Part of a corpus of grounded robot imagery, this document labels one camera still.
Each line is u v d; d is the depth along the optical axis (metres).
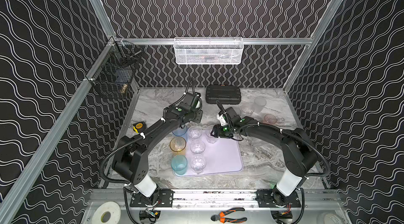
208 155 0.87
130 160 0.44
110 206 0.72
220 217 0.69
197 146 0.84
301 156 0.47
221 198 0.76
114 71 0.97
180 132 0.84
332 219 0.69
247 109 1.06
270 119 1.05
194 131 0.94
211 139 0.90
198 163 0.85
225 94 1.09
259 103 1.01
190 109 0.65
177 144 0.82
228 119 0.72
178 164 0.81
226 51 1.03
